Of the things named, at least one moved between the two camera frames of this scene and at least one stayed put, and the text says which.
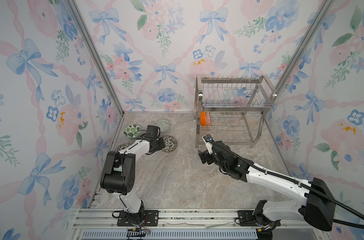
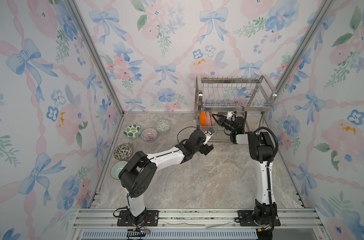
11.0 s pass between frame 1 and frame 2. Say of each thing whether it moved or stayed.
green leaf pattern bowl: stayed
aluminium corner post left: stayed
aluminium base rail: stayed
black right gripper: moved
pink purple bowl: stayed
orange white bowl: stayed
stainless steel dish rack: stayed
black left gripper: moved
